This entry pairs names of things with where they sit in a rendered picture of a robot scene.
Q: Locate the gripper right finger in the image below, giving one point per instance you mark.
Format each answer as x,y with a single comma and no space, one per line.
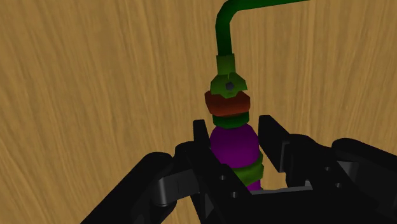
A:
325,161

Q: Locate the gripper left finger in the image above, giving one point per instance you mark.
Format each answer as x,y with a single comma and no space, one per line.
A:
173,183

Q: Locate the green and purple spray bottle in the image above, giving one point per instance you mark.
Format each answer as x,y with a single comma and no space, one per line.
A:
234,145

